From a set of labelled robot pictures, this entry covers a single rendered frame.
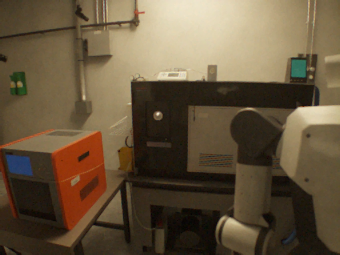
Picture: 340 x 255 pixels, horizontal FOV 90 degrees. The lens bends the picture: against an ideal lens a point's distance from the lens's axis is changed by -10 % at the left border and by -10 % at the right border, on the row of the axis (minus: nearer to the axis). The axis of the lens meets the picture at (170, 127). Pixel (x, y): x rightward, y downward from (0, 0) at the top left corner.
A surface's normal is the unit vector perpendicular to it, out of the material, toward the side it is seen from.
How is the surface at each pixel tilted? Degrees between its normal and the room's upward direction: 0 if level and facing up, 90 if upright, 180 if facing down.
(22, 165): 90
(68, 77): 90
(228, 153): 90
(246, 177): 76
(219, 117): 90
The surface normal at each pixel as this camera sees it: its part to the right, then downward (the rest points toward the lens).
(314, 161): -0.71, -0.09
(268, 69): -0.15, 0.22
